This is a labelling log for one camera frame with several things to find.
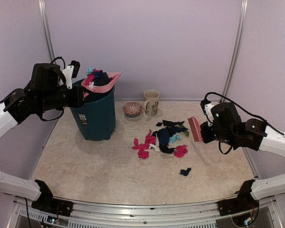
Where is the pink hand brush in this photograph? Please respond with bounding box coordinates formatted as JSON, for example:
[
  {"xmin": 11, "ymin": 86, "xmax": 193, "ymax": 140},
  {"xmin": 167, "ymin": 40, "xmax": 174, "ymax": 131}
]
[{"xmin": 188, "ymin": 116, "xmax": 203, "ymax": 142}]

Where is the pink dustpan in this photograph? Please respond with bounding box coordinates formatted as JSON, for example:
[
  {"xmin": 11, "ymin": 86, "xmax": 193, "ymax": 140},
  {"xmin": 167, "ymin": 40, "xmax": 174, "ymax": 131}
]
[{"xmin": 81, "ymin": 67, "xmax": 123, "ymax": 94}]

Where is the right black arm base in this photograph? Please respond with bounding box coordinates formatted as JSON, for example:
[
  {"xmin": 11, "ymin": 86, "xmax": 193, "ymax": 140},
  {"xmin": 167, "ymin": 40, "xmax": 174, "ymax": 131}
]
[{"xmin": 217, "ymin": 180, "xmax": 259, "ymax": 216}]

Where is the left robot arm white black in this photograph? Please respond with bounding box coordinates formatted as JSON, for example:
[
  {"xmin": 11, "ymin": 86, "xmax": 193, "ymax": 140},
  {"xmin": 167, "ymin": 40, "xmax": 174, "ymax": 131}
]
[{"xmin": 0, "ymin": 60, "xmax": 85, "ymax": 211}]

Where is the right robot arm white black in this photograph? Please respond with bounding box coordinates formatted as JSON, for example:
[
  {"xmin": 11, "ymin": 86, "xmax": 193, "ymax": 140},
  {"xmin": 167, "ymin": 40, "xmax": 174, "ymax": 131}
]
[{"xmin": 199, "ymin": 97, "xmax": 285, "ymax": 211}]

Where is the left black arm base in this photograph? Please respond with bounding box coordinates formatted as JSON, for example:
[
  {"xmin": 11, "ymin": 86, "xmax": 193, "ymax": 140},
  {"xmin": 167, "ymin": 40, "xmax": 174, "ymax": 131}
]
[{"xmin": 31, "ymin": 179, "xmax": 74, "ymax": 217}]

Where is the pile of coloured scraps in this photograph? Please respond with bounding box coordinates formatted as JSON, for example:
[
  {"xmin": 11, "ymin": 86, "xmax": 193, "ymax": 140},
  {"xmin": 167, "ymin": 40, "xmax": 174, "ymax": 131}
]
[{"xmin": 132, "ymin": 120, "xmax": 190, "ymax": 160}]

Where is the teal plastic bucket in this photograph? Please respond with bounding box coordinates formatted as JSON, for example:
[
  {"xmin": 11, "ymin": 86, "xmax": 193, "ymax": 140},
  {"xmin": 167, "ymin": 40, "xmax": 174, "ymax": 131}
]
[{"xmin": 70, "ymin": 87, "xmax": 116, "ymax": 141}]

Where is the dark blue scrap right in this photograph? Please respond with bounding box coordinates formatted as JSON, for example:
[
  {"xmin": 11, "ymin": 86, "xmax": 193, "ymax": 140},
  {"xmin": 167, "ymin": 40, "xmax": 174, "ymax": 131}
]
[{"xmin": 180, "ymin": 167, "xmax": 191, "ymax": 176}]

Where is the patterned small bowl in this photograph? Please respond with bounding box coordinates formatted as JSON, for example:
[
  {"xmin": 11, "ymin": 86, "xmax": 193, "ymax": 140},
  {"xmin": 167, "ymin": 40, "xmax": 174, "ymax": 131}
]
[{"xmin": 123, "ymin": 102, "xmax": 143, "ymax": 118}]

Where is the beige ceramic mug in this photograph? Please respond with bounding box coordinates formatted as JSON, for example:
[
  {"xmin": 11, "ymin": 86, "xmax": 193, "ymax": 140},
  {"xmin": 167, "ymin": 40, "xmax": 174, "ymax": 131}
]
[{"xmin": 142, "ymin": 90, "xmax": 160, "ymax": 116}]

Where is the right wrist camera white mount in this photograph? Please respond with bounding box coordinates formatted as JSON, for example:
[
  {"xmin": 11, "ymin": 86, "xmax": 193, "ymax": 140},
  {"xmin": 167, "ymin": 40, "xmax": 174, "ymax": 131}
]
[{"xmin": 200, "ymin": 98, "xmax": 215, "ymax": 128}]

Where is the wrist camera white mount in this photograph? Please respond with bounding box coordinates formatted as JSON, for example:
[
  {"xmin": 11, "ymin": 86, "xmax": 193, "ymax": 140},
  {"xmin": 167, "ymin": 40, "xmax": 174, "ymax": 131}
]
[
  {"xmin": 58, "ymin": 60, "xmax": 80, "ymax": 90},
  {"xmin": 200, "ymin": 98, "xmax": 215, "ymax": 128}
]

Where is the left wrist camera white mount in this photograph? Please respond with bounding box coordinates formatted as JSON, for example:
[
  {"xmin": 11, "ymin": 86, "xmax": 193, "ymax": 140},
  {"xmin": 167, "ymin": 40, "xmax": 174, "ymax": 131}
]
[{"xmin": 58, "ymin": 60, "xmax": 80, "ymax": 90}]

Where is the aluminium front rail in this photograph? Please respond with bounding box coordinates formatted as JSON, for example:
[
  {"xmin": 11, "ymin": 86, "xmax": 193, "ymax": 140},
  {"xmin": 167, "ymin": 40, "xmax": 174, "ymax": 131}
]
[{"xmin": 7, "ymin": 196, "xmax": 283, "ymax": 228}]

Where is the left aluminium corner post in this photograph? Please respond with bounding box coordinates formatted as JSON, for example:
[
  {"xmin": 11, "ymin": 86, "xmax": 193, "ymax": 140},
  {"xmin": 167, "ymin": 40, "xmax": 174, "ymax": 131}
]
[{"xmin": 38, "ymin": 0, "xmax": 56, "ymax": 61}]

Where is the aluminium corner post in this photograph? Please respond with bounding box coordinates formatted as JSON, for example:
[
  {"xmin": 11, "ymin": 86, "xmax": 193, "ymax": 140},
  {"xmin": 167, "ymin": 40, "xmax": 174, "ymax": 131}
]
[
  {"xmin": 38, "ymin": 0, "xmax": 56, "ymax": 61},
  {"xmin": 223, "ymin": 0, "xmax": 248, "ymax": 96}
]

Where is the right aluminium corner post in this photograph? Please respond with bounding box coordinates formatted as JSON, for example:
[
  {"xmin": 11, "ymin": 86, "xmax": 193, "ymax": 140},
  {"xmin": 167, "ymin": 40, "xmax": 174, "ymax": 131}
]
[{"xmin": 223, "ymin": 0, "xmax": 248, "ymax": 96}]

